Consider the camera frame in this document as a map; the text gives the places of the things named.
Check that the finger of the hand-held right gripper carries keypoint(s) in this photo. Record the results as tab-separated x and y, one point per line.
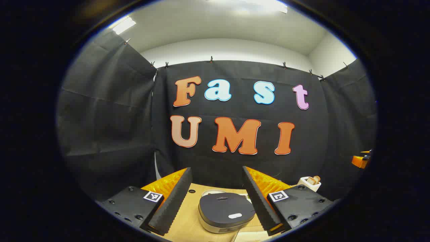
359	162

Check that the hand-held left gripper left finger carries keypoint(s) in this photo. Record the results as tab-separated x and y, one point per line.
174	198

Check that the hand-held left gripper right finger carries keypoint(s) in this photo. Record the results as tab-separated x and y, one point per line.
260	201

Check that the dark grey rice cooker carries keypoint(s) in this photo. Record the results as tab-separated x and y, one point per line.
223	210

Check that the cream rectangular container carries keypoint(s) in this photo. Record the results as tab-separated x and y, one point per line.
248	235

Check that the white round plate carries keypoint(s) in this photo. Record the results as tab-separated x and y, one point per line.
211	192

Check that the toast slice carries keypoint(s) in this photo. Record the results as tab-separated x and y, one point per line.
316	179
310	181

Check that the white toaster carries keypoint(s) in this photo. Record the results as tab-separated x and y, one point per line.
310	185

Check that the black backdrop cloth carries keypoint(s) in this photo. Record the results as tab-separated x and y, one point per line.
111	117

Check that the row of black cloth clips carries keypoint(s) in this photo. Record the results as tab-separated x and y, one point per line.
211	59

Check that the ceiling light panel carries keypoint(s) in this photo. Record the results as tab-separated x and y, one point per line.
124	26

